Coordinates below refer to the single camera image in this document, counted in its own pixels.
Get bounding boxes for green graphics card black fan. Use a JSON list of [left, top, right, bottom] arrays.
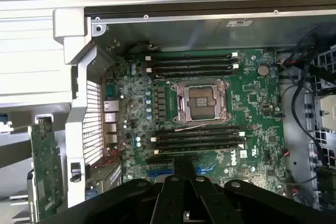
[[26, 118, 66, 222]]

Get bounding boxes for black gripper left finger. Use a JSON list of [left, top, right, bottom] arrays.
[[39, 157, 186, 224]]

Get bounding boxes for black RAM slot white clips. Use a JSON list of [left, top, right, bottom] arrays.
[[151, 131, 246, 141], [145, 63, 239, 73], [153, 144, 247, 156], [145, 52, 239, 61]]

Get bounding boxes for thin wire locking lever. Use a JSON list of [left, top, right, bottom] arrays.
[[174, 122, 224, 132], [154, 75, 179, 85]]

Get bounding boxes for thin red wire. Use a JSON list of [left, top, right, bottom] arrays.
[[93, 142, 122, 169]]

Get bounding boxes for black round speaker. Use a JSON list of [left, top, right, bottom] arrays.
[[128, 40, 153, 55]]

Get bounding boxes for blue expansion slot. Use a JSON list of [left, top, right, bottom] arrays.
[[146, 165, 219, 178]]

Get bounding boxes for long black expansion slot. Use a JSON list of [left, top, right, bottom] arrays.
[[145, 156, 201, 165]]

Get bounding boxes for open black PC case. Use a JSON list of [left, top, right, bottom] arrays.
[[52, 5, 336, 210]]

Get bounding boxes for CPU socket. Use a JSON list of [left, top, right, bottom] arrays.
[[172, 80, 232, 125]]

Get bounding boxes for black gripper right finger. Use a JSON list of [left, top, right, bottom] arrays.
[[185, 157, 336, 224]]

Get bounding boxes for silver metal drive cage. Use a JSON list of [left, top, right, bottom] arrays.
[[304, 48, 336, 164]]

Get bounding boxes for green motherboard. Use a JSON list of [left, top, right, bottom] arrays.
[[101, 48, 289, 198]]

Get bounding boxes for white barcode sticker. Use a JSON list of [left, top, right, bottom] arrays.
[[225, 18, 253, 27]]

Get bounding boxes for thick black power cable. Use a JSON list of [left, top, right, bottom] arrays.
[[301, 32, 336, 86]]

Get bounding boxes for grey plastic parts rack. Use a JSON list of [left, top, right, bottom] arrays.
[[0, 103, 71, 224]]

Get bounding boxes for metal socket cover frame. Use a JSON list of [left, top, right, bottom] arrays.
[[177, 82, 228, 123]]

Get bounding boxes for thin black cable loop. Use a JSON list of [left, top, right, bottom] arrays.
[[291, 77, 320, 146]]

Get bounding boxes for silver coin battery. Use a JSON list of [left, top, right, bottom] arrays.
[[257, 63, 269, 76]]

